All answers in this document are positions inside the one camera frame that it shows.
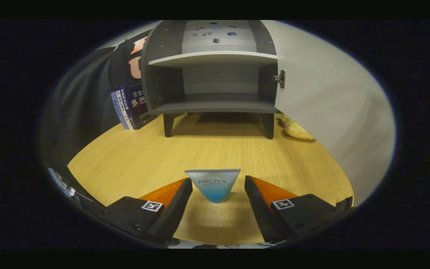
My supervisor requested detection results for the blue cosmetic tube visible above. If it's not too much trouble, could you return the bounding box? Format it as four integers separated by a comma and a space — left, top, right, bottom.
184, 168, 241, 204

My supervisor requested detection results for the white cabinet door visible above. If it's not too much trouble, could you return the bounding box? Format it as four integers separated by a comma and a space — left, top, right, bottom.
264, 20, 396, 206

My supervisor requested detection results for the dark blue book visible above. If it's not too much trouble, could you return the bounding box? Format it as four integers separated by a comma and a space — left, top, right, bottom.
120, 84, 158, 130

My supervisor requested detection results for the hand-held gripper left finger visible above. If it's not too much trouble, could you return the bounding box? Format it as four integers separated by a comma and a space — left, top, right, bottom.
77, 177, 193, 245

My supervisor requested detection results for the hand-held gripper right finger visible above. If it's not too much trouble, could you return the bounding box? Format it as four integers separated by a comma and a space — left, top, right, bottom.
244, 176, 353, 242

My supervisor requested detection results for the person's striped clothing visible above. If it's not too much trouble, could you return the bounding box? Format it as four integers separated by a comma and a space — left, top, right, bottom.
46, 167, 77, 197

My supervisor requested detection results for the yellow plush toy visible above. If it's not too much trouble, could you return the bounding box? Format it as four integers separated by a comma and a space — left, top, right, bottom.
280, 114, 315, 140

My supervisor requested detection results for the black backdrop cloth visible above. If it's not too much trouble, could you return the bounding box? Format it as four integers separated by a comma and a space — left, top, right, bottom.
40, 30, 152, 168

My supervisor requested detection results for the grey cabinet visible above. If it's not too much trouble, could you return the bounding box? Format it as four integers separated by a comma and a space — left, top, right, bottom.
140, 20, 279, 139

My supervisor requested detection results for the pale blue book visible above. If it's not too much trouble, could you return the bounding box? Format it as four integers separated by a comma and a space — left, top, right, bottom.
110, 90, 130, 130

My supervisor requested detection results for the metal door hinge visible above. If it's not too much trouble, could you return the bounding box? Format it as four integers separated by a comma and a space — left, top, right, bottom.
274, 69, 286, 89

